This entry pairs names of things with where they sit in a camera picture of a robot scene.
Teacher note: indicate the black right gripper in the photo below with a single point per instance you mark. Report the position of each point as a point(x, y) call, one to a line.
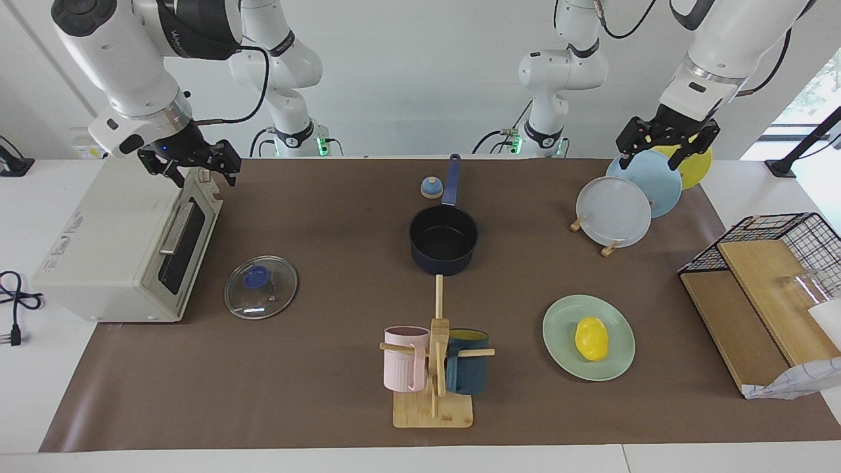
point(181, 148)

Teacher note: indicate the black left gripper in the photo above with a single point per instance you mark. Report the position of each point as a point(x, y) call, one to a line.
point(670, 128)

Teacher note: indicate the glass lid with blue knob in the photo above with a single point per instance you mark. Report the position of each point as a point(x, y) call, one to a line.
point(255, 279)

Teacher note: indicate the yellow potato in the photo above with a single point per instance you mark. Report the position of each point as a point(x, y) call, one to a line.
point(591, 338)

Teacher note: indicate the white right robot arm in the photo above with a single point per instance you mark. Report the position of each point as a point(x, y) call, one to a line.
point(112, 52)

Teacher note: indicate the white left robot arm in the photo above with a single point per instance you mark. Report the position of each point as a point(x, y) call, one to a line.
point(723, 46)

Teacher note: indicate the yellow plate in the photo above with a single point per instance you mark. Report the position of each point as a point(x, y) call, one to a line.
point(696, 172)

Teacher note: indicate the light blue plate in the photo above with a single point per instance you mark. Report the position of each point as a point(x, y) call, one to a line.
point(660, 187)

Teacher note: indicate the grey plate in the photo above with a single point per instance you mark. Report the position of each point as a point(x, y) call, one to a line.
point(614, 213)

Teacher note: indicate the wooden plate rack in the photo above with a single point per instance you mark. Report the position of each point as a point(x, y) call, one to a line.
point(608, 249)

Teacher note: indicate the light green plate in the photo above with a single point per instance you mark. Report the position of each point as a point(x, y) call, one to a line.
point(565, 341)

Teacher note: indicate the white power socket box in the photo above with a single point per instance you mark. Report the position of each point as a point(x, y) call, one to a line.
point(84, 150)

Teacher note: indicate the cream toaster oven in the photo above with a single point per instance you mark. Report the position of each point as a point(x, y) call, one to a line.
point(98, 249)

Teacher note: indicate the brown table mat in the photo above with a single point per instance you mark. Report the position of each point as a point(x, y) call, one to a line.
point(328, 217)

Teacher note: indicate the narrow wooden shelf board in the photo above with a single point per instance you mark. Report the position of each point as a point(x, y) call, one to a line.
point(769, 289)

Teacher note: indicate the black table clamp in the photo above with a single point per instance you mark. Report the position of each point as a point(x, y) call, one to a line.
point(16, 167)

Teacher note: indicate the clear glass cup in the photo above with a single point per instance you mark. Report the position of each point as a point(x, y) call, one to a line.
point(805, 286)

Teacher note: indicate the small blue wooden-knob bell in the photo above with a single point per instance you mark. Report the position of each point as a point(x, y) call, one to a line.
point(431, 190)

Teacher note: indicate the dark blue saucepan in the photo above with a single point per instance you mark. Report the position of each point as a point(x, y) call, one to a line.
point(443, 259)

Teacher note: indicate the white checked paper sheet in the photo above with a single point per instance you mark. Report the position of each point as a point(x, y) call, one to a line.
point(801, 381)

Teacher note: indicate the pink ribbed mug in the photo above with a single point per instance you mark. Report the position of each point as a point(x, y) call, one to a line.
point(402, 368)

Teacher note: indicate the dark teal mug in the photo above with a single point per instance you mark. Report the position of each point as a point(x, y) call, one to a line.
point(468, 374)

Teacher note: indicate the wooden mug tree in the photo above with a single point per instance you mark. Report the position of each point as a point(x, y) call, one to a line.
point(433, 410)

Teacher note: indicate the black camera stand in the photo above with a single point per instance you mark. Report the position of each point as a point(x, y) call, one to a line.
point(782, 167)

